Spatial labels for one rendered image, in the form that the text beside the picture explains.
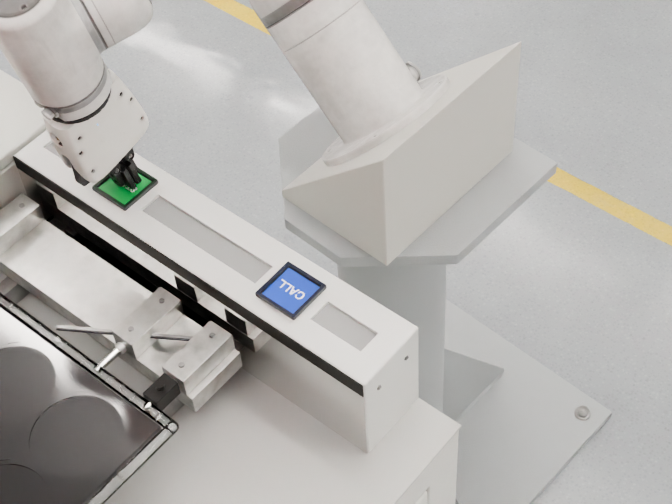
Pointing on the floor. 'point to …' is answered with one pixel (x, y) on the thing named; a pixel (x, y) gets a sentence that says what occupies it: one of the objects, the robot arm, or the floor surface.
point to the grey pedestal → (462, 330)
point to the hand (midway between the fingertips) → (123, 171)
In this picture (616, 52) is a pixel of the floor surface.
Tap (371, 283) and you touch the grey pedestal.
